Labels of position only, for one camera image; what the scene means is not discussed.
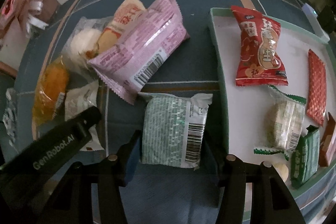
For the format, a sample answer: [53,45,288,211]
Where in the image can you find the red patterned packet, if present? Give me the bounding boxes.
[306,49,327,126]

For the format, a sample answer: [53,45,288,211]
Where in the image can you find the black power adapter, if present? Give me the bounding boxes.
[317,6,336,34]

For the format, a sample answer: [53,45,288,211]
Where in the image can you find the dark green snack packet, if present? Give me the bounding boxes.
[290,125,319,189]

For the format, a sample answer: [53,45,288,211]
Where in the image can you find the pink paper flower bouquet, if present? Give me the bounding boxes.
[1,0,44,39]

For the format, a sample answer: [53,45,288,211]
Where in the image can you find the crumpled patterned paper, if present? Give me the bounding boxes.
[2,88,17,147]

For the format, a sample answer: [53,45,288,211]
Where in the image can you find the beige toast bread packet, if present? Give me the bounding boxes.
[84,0,146,60]

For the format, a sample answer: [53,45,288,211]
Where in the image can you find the white power strip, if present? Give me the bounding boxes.
[302,3,330,43]

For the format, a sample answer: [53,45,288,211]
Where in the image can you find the white grey snack packet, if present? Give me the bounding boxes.
[64,80,103,151]

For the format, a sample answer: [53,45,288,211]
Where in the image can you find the pale green snack packet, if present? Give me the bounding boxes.
[139,93,213,169]

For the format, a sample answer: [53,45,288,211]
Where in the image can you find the teal rimmed white tray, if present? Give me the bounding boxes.
[208,7,336,200]

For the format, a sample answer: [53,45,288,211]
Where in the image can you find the green edged round cake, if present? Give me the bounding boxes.
[253,85,307,160]

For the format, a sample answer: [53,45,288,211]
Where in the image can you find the clear wrapped white bun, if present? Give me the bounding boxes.
[62,16,113,68]

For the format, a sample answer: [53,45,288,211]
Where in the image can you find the orange soft bread packet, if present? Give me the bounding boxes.
[33,55,70,127]

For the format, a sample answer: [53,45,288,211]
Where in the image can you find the pink snack packet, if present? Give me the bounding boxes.
[88,0,190,105]

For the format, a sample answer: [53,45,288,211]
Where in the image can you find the blue plaid tablecloth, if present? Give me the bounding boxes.
[15,0,311,223]

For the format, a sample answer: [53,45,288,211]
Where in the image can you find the dark red wafer packet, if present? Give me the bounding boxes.
[318,112,335,167]

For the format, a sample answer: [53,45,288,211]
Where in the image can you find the red peanut snack bag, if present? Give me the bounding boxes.
[231,6,288,86]

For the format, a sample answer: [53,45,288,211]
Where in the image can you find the small cream cake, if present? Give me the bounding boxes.
[273,162,289,182]

